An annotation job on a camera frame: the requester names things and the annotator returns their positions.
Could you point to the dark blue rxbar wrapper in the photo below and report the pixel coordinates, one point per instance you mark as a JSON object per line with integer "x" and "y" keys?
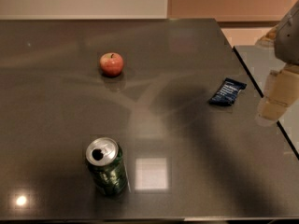
{"x": 227, "y": 92}

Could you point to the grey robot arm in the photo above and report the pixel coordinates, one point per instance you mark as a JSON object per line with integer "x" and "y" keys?
{"x": 286, "y": 39}

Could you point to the green soda can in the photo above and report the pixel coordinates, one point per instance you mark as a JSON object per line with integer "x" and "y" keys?
{"x": 105, "y": 162}

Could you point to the red apple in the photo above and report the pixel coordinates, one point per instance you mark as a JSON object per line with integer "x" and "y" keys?
{"x": 111, "y": 64}

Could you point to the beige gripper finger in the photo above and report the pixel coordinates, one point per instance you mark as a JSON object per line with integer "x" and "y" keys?
{"x": 281, "y": 91}

